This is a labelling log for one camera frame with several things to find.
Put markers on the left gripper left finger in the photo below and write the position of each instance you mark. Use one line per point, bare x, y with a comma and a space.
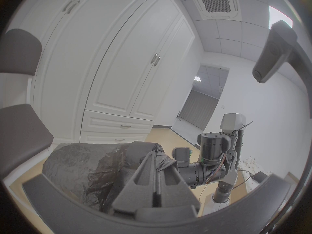
143, 196

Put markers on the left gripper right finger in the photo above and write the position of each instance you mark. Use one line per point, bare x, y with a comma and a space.
178, 199

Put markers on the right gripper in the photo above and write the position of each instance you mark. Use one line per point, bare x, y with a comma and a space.
196, 175

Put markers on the black plastic bag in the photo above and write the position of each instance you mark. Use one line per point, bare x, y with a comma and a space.
73, 164

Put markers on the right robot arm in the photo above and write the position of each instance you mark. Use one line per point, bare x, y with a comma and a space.
212, 147

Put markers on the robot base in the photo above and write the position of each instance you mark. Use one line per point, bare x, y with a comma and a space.
208, 207

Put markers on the grey curtain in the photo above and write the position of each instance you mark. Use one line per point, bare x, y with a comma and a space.
197, 108

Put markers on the white wardrobe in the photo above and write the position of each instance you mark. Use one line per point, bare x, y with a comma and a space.
109, 57

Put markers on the white chair dark grey seat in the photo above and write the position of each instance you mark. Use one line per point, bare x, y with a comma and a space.
19, 52

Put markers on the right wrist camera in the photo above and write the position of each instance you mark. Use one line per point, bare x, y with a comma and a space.
181, 153

